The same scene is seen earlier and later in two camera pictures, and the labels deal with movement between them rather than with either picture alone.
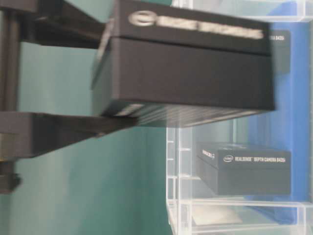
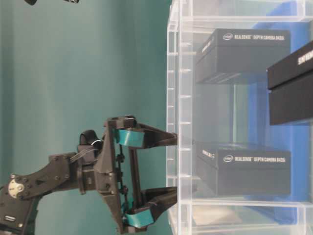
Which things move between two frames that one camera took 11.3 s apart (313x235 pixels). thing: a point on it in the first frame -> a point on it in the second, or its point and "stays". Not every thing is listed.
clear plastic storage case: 253,174 stays
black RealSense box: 233,169 stays
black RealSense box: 174,64 -> 290,84
